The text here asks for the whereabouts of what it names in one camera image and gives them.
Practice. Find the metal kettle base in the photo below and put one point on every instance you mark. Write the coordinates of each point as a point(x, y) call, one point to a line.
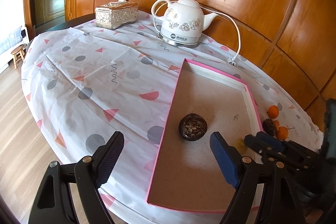
point(177, 44)

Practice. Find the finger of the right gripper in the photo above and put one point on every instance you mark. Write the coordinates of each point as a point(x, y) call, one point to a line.
point(255, 144)
point(271, 141)

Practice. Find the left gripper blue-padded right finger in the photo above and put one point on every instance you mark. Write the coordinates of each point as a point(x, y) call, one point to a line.
point(228, 159)

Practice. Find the pink-edged shallow tray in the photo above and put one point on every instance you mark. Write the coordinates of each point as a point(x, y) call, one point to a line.
point(186, 176)

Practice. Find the small yellow round fruit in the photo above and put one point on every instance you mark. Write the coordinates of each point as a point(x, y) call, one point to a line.
point(240, 146)

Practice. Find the small orange carrot piece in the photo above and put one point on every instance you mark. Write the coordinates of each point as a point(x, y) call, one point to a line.
point(277, 124)

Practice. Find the dark brown dried fruit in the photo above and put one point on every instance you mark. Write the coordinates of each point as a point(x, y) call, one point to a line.
point(269, 127)
point(192, 127)

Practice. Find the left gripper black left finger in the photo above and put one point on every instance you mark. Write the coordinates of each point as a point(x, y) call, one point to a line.
point(106, 156)

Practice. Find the white patterned tablecloth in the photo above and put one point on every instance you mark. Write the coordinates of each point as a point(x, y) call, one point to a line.
point(84, 83)

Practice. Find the ornate silver tissue box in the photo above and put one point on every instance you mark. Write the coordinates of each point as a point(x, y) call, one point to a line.
point(113, 15)

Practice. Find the white ceramic electric kettle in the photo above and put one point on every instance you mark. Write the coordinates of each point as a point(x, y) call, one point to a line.
point(183, 20)

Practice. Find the dark brown dried fruit front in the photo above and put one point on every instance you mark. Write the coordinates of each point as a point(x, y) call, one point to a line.
point(192, 127)

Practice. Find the orange mandarin with stem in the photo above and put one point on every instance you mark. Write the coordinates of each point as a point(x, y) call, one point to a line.
point(283, 132)

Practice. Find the small wooden stool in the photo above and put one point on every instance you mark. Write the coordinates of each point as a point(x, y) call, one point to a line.
point(18, 55)

